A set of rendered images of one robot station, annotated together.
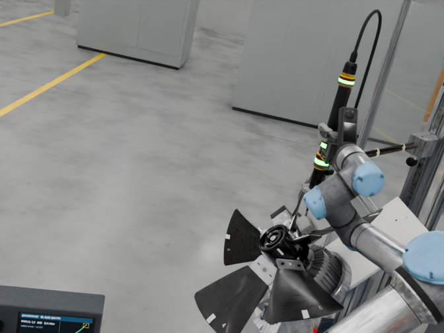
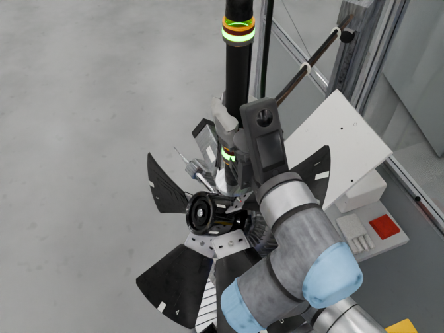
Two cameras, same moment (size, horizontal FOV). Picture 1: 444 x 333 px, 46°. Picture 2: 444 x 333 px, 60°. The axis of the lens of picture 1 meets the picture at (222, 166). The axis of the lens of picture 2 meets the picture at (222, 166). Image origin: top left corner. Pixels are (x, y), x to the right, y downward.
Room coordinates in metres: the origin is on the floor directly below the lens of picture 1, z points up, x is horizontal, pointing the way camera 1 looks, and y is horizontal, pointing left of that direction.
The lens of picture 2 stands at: (0.99, -0.18, 2.10)
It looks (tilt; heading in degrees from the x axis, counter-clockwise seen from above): 52 degrees down; 350
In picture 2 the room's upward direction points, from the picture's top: straight up
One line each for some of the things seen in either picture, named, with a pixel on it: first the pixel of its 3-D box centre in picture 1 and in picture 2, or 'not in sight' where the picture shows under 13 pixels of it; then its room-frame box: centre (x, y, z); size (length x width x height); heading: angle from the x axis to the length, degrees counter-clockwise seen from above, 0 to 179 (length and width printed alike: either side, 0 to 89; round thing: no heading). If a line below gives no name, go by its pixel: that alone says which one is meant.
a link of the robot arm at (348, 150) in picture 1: (353, 161); (290, 205); (1.26, -0.33, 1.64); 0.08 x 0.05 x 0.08; 101
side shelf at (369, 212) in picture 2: not in sight; (351, 211); (1.67, -0.81, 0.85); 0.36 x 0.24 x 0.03; 11
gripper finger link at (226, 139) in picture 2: (329, 133); (233, 134); (1.39, -0.27, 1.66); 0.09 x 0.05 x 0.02; 21
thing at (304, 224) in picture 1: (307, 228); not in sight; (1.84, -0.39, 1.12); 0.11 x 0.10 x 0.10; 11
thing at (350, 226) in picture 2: not in sight; (355, 233); (1.56, -0.77, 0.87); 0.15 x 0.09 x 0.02; 7
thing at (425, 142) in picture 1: (422, 145); (358, 8); (1.90, -0.72, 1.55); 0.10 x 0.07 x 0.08; 136
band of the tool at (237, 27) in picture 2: (346, 80); (238, 30); (1.45, -0.29, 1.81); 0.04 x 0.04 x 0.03
